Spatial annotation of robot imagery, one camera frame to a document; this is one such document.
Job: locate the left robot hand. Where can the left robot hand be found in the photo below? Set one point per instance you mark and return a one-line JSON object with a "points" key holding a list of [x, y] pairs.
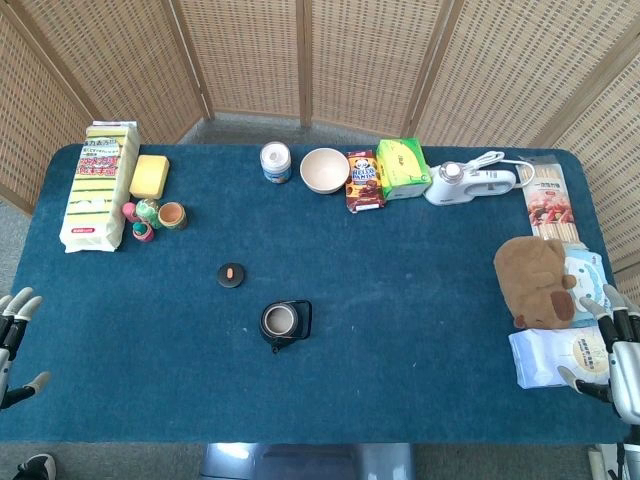
{"points": [[15, 320]]}

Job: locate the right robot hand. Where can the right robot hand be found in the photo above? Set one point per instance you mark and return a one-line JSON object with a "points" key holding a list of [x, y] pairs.
{"points": [[625, 365]]}

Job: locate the black teapot lid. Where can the black teapot lid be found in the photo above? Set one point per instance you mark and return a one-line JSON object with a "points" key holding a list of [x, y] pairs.
{"points": [[235, 280]]}

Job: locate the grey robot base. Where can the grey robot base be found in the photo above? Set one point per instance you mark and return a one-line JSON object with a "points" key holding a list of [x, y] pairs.
{"points": [[305, 462]]}

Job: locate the blue table cover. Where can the blue table cover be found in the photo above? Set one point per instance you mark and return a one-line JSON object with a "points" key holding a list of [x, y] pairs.
{"points": [[380, 280]]}

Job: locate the black cast iron teapot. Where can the black cast iron teapot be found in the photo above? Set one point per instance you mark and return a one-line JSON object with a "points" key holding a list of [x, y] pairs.
{"points": [[300, 320]]}

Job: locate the white wipes pack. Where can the white wipes pack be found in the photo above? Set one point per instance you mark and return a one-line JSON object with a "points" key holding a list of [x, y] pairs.
{"points": [[545, 357]]}

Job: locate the light blue wet wipes pack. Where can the light blue wet wipes pack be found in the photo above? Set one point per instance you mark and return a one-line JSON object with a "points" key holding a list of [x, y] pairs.
{"points": [[590, 270]]}

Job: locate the brown capybara plush toy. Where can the brown capybara plush toy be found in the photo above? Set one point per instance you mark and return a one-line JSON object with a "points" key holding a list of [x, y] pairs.
{"points": [[530, 275]]}

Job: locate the yellow sponge multipack bag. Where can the yellow sponge multipack bag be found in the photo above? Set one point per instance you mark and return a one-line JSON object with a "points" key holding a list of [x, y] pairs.
{"points": [[95, 195]]}

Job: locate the black and white shoe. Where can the black and white shoe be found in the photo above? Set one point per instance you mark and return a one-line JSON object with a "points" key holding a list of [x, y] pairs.
{"points": [[37, 467]]}

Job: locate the small pink green doll piece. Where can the small pink green doll piece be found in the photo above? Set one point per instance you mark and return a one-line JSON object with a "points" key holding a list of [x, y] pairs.
{"points": [[142, 233]]}

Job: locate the pink nesting doll piece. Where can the pink nesting doll piece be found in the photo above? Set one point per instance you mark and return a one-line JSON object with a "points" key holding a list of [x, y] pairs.
{"points": [[129, 212]]}

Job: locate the green nesting doll piece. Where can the green nesting doll piece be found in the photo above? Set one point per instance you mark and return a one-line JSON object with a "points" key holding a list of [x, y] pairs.
{"points": [[148, 212]]}

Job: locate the disposable chopsticks pack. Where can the disposable chopsticks pack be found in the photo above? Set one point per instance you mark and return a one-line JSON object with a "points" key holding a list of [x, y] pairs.
{"points": [[550, 200]]}

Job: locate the loose yellow sponge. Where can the loose yellow sponge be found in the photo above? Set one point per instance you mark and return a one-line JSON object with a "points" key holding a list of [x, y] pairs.
{"points": [[149, 176]]}

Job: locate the white handheld garment steamer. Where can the white handheld garment steamer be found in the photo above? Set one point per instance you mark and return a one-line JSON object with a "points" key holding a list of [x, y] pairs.
{"points": [[467, 187]]}

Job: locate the green tissue box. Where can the green tissue box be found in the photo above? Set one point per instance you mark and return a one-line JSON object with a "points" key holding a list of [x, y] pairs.
{"points": [[402, 167]]}

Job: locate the white jar with blue label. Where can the white jar with blue label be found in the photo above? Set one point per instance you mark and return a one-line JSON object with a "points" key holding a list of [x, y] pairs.
{"points": [[275, 164]]}

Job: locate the Hello Panda snack box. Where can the Hello Panda snack box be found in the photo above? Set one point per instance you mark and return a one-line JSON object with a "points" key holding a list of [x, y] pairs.
{"points": [[365, 182]]}

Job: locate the beige bowl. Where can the beige bowl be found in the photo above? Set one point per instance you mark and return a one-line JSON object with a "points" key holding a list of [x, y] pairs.
{"points": [[324, 170]]}

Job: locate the woven wooden folding screen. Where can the woven wooden folding screen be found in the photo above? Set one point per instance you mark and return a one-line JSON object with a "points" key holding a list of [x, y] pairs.
{"points": [[360, 60]]}

